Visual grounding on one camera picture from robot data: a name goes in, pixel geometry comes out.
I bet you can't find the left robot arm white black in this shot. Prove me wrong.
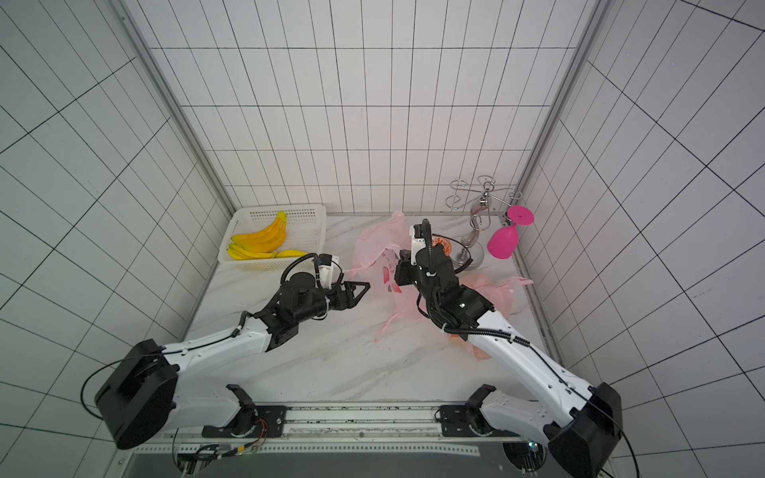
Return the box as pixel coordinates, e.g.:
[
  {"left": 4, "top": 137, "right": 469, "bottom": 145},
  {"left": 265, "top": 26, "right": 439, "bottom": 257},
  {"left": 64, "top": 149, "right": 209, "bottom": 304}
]
[{"left": 95, "top": 253, "right": 371, "bottom": 450}]

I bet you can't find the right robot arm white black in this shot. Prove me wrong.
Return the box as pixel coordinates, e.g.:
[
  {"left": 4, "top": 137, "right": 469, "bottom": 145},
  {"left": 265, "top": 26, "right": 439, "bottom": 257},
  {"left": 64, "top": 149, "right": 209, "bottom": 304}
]
[{"left": 394, "top": 220, "right": 629, "bottom": 477}]

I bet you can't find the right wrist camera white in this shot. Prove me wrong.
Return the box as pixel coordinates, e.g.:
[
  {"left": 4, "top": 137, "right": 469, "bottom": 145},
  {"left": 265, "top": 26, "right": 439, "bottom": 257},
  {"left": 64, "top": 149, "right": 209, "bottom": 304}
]
[{"left": 410, "top": 224, "right": 426, "bottom": 266}]

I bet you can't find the pink plastic bag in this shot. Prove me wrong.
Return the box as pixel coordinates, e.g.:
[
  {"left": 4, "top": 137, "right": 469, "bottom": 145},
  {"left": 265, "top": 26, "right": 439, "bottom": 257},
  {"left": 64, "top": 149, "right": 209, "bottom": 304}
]
[{"left": 350, "top": 211, "right": 531, "bottom": 359}]

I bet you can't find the magenta plastic wine glass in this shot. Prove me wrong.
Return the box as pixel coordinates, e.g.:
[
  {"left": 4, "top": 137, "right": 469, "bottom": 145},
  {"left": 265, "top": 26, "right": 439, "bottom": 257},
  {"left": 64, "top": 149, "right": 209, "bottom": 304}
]
[{"left": 487, "top": 205, "right": 535, "bottom": 260}]

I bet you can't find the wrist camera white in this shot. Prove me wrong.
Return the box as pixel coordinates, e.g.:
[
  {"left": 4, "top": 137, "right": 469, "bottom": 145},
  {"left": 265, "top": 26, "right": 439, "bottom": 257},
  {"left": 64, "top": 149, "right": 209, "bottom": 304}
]
[
  {"left": 410, "top": 224, "right": 426, "bottom": 266},
  {"left": 318, "top": 254, "right": 343, "bottom": 291}
]

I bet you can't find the chrome wire glass rack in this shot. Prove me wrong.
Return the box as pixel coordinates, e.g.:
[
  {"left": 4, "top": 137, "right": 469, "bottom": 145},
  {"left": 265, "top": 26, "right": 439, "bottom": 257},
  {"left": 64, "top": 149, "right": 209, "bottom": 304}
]
[{"left": 445, "top": 175, "right": 522, "bottom": 271}]

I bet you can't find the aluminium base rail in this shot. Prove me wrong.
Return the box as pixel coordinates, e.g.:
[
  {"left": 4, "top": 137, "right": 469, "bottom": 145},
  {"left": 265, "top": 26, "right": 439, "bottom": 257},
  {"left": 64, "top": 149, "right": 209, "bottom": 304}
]
[{"left": 133, "top": 392, "right": 555, "bottom": 471}]

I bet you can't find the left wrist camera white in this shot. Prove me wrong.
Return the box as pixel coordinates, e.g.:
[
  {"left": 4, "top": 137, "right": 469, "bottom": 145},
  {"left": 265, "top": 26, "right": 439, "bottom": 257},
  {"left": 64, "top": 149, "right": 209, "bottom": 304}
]
[{"left": 318, "top": 254, "right": 343, "bottom": 291}]

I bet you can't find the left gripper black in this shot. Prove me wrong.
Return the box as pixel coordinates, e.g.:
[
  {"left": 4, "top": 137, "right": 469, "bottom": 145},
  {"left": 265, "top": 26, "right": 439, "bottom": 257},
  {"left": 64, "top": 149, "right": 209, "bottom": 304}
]
[{"left": 298, "top": 280, "right": 371, "bottom": 321}]

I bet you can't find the yellow banana bunch in basket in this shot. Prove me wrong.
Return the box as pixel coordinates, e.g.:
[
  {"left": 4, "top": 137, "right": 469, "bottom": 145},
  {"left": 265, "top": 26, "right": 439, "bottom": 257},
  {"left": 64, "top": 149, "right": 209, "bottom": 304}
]
[{"left": 227, "top": 211, "right": 306, "bottom": 261}]

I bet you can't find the white plastic basket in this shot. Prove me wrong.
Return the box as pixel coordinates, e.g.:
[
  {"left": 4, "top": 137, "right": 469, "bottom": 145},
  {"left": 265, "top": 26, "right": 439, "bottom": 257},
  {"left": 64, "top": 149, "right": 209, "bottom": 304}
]
[{"left": 218, "top": 204, "right": 327, "bottom": 271}]

